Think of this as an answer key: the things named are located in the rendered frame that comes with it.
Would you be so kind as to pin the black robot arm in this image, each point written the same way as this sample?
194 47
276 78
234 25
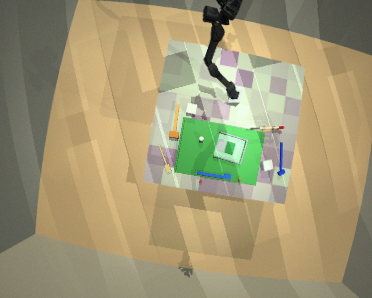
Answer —
212 15

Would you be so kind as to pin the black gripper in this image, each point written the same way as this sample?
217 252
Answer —
232 6

